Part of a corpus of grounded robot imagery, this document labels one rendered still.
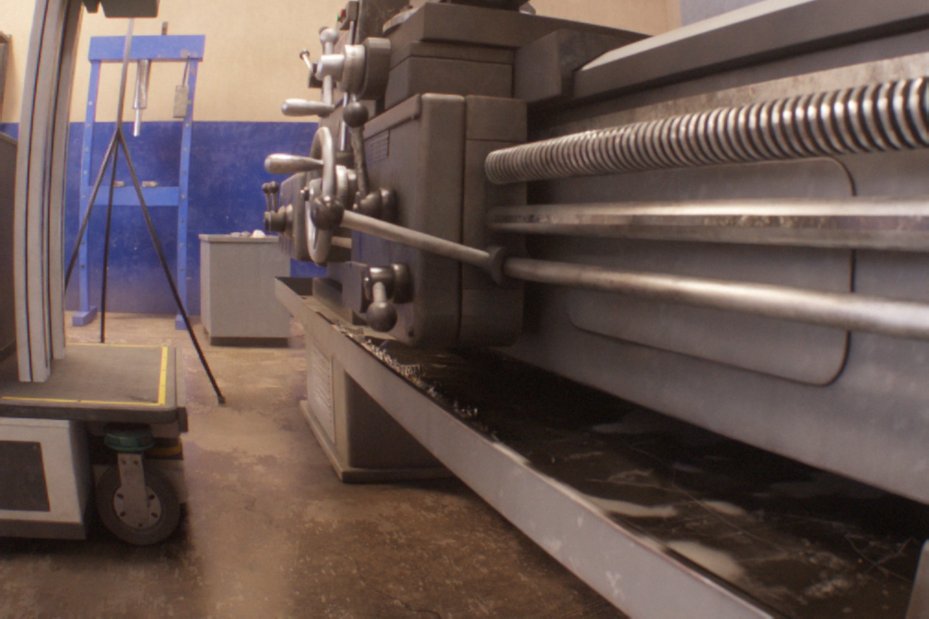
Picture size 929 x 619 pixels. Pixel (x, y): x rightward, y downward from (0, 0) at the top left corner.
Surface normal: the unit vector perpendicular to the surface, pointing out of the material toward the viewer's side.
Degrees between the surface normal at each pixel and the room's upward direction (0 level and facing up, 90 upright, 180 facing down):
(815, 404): 90
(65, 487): 90
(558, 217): 90
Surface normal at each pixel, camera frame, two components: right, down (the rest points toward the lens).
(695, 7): -0.93, -0.02
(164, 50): 0.36, 0.03
